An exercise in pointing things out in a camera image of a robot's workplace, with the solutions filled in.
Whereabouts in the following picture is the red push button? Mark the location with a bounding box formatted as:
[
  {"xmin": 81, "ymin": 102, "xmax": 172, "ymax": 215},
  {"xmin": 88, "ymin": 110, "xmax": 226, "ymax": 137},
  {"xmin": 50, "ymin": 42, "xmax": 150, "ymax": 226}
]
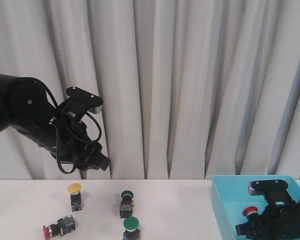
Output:
[
  {"xmin": 242, "ymin": 205, "xmax": 259, "ymax": 221},
  {"xmin": 42, "ymin": 215, "xmax": 76, "ymax": 240}
]

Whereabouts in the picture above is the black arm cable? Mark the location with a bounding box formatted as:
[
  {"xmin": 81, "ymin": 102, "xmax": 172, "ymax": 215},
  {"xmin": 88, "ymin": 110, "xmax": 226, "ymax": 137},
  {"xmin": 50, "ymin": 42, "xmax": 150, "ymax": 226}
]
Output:
[{"xmin": 43, "ymin": 84, "xmax": 103, "ymax": 175}]

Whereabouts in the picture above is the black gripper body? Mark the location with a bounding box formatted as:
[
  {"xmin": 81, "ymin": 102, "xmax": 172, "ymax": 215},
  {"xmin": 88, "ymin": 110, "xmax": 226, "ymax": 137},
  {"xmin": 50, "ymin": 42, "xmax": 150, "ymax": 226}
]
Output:
[
  {"xmin": 36, "ymin": 116, "xmax": 103, "ymax": 172},
  {"xmin": 254, "ymin": 190, "xmax": 300, "ymax": 240}
]

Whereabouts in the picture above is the yellow push button switch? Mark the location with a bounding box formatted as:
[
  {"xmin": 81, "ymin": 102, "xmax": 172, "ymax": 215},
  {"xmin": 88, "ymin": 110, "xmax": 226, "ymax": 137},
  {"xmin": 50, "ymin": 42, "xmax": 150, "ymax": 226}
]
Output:
[{"xmin": 67, "ymin": 182, "xmax": 82, "ymax": 212}]

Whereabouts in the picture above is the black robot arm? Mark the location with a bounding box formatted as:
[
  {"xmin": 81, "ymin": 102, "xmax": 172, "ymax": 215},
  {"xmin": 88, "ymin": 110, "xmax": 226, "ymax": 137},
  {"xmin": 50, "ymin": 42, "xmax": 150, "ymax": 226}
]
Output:
[{"xmin": 0, "ymin": 74, "xmax": 111, "ymax": 174}]

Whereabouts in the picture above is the grey pleated curtain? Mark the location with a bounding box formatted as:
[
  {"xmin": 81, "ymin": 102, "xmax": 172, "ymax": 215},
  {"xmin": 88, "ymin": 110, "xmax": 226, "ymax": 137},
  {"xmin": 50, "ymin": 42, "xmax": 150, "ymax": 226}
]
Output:
[{"xmin": 0, "ymin": 0, "xmax": 300, "ymax": 180}]

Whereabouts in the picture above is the light blue plastic box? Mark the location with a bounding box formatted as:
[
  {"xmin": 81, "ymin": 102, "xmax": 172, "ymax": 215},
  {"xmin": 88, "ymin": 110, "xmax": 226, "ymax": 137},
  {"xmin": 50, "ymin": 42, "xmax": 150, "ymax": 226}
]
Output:
[{"xmin": 212, "ymin": 175, "xmax": 300, "ymax": 240}]

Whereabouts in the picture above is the red push button lying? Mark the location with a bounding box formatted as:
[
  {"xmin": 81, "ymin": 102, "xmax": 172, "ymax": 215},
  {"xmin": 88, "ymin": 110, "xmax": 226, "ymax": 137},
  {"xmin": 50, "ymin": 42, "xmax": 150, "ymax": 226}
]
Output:
[{"xmin": 42, "ymin": 215, "xmax": 76, "ymax": 240}]

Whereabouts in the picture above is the rear green push button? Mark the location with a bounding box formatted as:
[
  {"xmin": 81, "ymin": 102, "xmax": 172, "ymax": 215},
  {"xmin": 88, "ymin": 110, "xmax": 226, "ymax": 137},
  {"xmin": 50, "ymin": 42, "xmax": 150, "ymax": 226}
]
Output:
[{"xmin": 119, "ymin": 190, "xmax": 134, "ymax": 219}]

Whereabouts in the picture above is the green push button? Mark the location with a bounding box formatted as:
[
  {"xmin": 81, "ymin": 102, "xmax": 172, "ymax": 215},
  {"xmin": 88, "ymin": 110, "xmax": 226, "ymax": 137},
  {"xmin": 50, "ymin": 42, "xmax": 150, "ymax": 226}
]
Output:
[
  {"xmin": 122, "ymin": 216, "xmax": 141, "ymax": 240},
  {"xmin": 119, "ymin": 190, "xmax": 134, "ymax": 219}
]

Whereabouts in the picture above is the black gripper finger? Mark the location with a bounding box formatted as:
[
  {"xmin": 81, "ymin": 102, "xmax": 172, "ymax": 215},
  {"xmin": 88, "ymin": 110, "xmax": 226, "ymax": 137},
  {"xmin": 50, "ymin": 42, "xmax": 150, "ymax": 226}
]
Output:
[
  {"xmin": 93, "ymin": 152, "xmax": 111, "ymax": 171},
  {"xmin": 235, "ymin": 220, "xmax": 259, "ymax": 237}
]

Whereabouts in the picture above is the front green push button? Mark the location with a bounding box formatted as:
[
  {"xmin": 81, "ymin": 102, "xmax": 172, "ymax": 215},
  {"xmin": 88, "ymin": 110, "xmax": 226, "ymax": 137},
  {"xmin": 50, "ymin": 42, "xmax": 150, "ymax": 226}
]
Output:
[{"xmin": 122, "ymin": 216, "xmax": 141, "ymax": 240}]

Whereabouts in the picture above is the red push button front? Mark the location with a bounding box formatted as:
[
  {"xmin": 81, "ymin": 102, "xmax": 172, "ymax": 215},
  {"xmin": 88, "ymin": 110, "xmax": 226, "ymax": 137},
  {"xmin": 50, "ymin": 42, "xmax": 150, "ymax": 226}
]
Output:
[{"xmin": 242, "ymin": 205, "xmax": 259, "ymax": 221}]

